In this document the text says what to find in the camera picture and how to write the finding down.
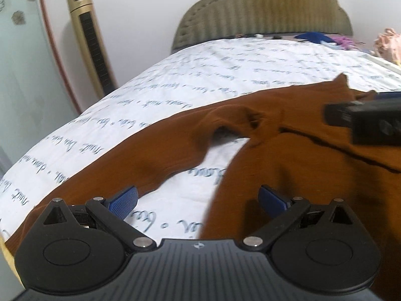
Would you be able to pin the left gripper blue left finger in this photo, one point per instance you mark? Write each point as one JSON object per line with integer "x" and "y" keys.
{"x": 122, "y": 203}

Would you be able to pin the dark blue garment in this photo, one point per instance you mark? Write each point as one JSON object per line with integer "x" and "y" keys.
{"x": 315, "y": 37}

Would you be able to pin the frosted glass door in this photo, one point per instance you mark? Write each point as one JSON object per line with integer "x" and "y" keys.
{"x": 34, "y": 100}

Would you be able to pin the light blue garment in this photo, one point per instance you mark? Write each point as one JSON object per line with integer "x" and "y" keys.
{"x": 332, "y": 45}

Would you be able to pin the brown knit sweater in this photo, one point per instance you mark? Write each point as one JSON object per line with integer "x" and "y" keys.
{"x": 289, "y": 148}

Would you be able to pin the olive green upholstered headboard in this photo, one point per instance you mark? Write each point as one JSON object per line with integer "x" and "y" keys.
{"x": 209, "y": 20}

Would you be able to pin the purple garment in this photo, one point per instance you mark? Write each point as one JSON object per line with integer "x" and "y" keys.
{"x": 345, "y": 42}

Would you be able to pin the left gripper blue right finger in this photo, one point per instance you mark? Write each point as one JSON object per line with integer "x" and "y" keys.
{"x": 272, "y": 202}

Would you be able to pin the gold tower fan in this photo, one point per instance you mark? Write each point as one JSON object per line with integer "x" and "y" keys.
{"x": 90, "y": 42}

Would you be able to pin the pink clothes pile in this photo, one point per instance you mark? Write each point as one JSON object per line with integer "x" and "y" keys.
{"x": 388, "y": 46}

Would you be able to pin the white bedsheet with blue script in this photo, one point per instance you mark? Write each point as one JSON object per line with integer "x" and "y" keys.
{"x": 196, "y": 76}

